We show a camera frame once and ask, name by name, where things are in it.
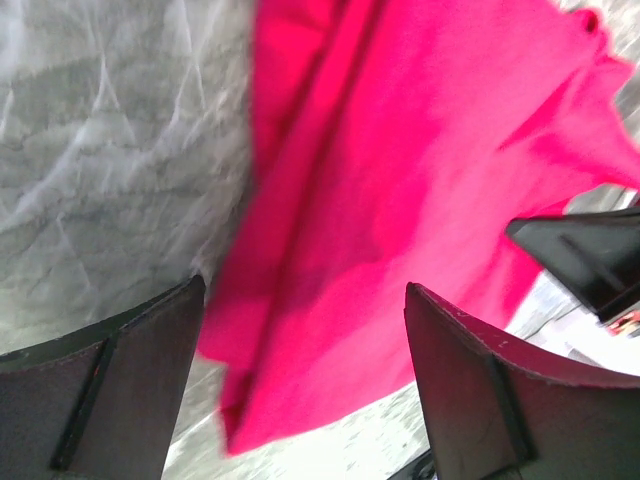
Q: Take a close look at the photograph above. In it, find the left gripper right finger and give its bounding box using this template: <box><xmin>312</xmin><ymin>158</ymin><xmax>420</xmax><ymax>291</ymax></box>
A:
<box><xmin>404</xmin><ymin>283</ymin><xmax>639</xmax><ymax>479</ymax></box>

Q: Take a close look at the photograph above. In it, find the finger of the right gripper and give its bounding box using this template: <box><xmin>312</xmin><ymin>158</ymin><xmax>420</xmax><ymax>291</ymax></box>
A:
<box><xmin>506</xmin><ymin>207</ymin><xmax>639</xmax><ymax>323</ymax></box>

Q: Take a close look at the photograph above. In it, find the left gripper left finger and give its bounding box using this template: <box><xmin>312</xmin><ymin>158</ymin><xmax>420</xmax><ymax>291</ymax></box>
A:
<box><xmin>1</xmin><ymin>276</ymin><xmax>205</xmax><ymax>479</ymax></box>

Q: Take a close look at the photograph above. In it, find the pink red t shirt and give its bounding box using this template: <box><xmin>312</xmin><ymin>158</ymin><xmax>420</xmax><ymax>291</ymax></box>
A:
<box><xmin>198</xmin><ymin>1</ymin><xmax>639</xmax><ymax>455</ymax></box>

